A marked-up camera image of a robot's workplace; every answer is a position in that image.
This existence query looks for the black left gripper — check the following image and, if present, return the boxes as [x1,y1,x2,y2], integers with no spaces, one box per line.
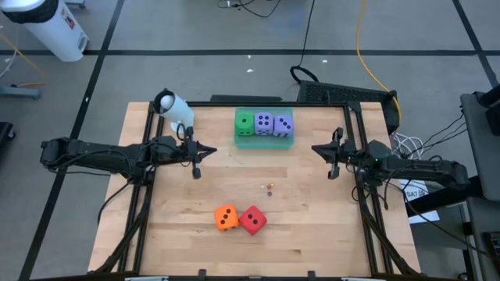
[171,126,218,181]

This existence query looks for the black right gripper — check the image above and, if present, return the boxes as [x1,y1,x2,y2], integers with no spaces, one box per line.
[310,126,355,181]

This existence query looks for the large green foam die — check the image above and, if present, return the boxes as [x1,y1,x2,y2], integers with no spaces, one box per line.
[234,112,256,137]

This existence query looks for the large purple foam die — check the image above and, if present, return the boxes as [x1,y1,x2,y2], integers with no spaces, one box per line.
[273,115,295,139]
[254,112,275,137]

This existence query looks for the teal translucent plastic bin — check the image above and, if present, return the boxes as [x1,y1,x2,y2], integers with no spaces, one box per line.
[233,106,295,151]

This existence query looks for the large orange foam die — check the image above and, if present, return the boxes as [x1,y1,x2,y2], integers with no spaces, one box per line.
[213,205,240,232]

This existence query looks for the large red foam die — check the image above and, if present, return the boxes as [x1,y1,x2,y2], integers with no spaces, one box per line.
[237,205,269,237]

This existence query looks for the white cylindrical device on stand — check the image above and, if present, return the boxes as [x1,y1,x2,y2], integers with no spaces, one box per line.
[152,88,195,136]

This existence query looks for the white paper sheet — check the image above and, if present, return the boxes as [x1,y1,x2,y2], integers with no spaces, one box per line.
[398,178,441,226]

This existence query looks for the grey cabinet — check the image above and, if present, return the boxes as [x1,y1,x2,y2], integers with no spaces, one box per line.
[459,90,500,202]
[466,196,500,281]

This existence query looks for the grey floor stand base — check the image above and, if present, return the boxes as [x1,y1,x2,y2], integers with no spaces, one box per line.
[0,84,42,101]

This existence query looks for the white cylindrical bin black top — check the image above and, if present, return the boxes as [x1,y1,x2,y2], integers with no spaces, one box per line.
[0,0,91,63]

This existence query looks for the black floor object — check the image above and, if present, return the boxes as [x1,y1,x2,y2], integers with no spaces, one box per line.
[0,121,16,154]

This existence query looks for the black table frame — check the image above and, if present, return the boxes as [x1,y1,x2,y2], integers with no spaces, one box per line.
[91,100,425,281]

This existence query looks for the white cable bundle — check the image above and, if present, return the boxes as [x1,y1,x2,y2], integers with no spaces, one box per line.
[389,131,426,158]

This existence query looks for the yellow hanging cable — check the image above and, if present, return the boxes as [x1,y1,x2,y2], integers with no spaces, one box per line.
[354,0,403,123]

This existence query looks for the thin black hanging cable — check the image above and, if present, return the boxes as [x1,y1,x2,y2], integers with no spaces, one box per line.
[289,0,320,84]

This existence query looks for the black floor cable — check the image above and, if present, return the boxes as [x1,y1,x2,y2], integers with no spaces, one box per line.
[216,0,283,19]

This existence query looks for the yellow floor cable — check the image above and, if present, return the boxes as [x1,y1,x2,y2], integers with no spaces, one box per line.
[0,33,48,88]

